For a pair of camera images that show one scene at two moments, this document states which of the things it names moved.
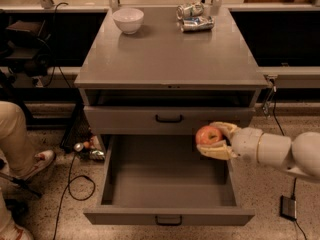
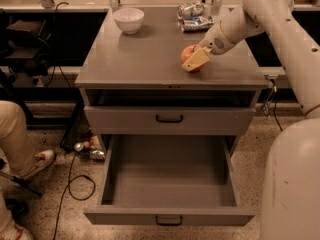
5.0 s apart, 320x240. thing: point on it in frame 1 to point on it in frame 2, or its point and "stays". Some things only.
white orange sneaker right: [44, 159] stays
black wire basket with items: [79, 138] stays
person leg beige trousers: [16, 145] stays
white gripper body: [246, 144] to [215, 42]
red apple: [206, 135] to [186, 52]
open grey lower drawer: [166, 179] stays
